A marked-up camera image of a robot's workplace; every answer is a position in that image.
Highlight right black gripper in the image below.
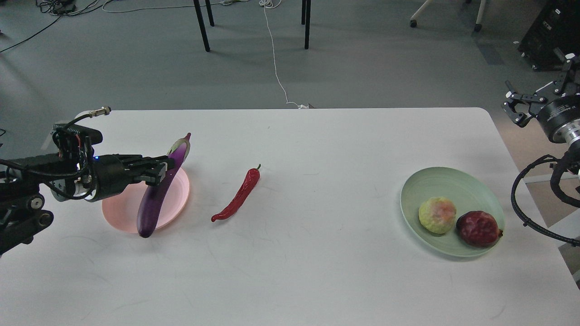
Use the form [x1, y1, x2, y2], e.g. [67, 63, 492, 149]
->
[502, 53, 580, 144]

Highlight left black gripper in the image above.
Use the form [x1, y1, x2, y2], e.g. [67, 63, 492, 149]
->
[86, 154, 176, 202]

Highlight purple eggplant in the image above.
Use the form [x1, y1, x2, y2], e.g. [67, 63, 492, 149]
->
[136, 133, 191, 239]

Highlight red pomegranate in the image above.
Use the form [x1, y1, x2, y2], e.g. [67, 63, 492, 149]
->
[456, 211, 503, 248]

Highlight yellow green peach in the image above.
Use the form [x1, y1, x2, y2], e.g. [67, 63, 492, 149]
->
[418, 197, 457, 235]

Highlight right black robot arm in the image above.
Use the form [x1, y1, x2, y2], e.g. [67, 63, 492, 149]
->
[501, 48, 580, 247]

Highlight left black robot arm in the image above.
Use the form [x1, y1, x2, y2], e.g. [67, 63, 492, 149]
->
[1, 106, 178, 254]

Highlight pink plate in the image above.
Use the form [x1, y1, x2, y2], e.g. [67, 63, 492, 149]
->
[101, 168, 190, 234]

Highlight black equipment box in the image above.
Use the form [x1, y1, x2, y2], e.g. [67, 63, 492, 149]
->
[518, 0, 580, 72]

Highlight red chili pepper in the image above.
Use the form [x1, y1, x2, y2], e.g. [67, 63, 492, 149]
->
[211, 164, 261, 222]

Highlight green plate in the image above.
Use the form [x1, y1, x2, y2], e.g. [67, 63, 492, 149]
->
[399, 167, 505, 258]

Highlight white chair base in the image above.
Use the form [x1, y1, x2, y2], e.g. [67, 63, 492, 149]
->
[408, 0, 490, 34]

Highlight black table leg left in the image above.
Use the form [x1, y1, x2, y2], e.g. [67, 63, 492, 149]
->
[193, 0, 215, 53]

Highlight black table leg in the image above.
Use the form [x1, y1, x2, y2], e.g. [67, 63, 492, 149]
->
[193, 0, 215, 53]
[301, 0, 311, 50]

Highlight black table leg right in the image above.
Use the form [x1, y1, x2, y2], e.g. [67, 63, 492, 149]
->
[301, 0, 311, 50]

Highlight black floor cables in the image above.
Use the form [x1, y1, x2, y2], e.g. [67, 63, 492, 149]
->
[0, 0, 114, 53]

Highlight white floor cable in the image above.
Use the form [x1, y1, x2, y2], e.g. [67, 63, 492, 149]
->
[259, 0, 315, 110]

